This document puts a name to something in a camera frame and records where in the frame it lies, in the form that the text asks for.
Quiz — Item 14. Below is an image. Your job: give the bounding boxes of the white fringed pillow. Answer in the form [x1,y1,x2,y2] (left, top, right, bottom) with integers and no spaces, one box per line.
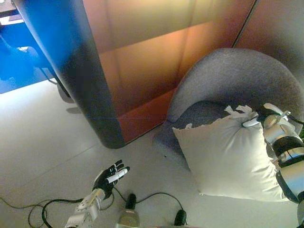
[172,105,290,203]

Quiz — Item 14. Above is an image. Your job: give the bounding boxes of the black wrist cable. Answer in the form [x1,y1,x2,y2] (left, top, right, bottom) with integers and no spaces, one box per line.
[41,198,84,228]

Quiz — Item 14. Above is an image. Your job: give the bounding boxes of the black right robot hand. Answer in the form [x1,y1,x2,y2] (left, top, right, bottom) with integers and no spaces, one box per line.
[242,103,284,127]

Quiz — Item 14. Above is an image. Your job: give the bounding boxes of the rounded booth with orange glass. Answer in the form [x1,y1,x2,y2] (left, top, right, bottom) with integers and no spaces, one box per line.
[11,0,259,150]

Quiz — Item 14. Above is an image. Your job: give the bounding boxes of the thin black floor cable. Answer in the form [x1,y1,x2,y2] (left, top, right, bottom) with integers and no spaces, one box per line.
[0,196,52,228]

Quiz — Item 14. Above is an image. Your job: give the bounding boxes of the black robot foot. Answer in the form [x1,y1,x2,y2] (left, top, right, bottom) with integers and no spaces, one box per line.
[125,193,137,210]
[174,209,188,227]

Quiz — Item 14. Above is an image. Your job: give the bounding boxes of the grey fabric armchair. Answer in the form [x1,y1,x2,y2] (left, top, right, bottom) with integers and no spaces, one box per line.
[153,47,304,172]

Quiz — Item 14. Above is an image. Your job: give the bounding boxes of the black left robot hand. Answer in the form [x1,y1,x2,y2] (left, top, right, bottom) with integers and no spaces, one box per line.
[92,159,131,199]

